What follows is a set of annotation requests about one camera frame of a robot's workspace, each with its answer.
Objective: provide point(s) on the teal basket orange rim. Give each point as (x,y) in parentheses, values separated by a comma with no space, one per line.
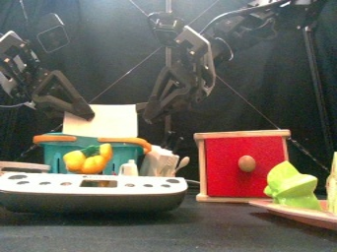
(125,154)

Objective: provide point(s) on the light green lettuce toy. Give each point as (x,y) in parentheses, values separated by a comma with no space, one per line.
(292,187)

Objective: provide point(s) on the yellow pepper toy piece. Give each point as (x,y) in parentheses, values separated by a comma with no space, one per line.
(90,164)

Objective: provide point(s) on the grey vertical frame pole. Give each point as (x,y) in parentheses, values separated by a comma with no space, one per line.
(167,5)

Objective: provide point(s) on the wooden box red front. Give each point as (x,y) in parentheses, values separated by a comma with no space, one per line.
(228,154)

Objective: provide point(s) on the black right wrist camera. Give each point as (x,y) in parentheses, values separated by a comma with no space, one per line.
(166,28)

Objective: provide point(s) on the pink tray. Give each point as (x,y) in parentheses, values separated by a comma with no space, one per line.
(307,215)

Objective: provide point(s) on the small white toy bottle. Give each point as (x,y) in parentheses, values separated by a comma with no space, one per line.
(129,169)

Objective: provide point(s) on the white toy spoon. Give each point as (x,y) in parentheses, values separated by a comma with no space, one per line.
(184,161)

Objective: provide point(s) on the black vertical frame pole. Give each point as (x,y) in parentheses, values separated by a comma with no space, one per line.
(312,82)

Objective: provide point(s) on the green toy vegetable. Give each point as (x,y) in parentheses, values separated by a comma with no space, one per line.
(332,183)

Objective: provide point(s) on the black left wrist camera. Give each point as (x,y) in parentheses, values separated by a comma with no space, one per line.
(52,34)

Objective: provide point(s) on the white kitchen scale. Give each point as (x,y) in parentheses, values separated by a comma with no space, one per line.
(87,197)

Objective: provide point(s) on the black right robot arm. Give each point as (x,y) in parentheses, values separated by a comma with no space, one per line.
(254,23)

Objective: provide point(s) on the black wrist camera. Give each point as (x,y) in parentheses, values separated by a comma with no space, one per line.
(166,28)
(52,34)

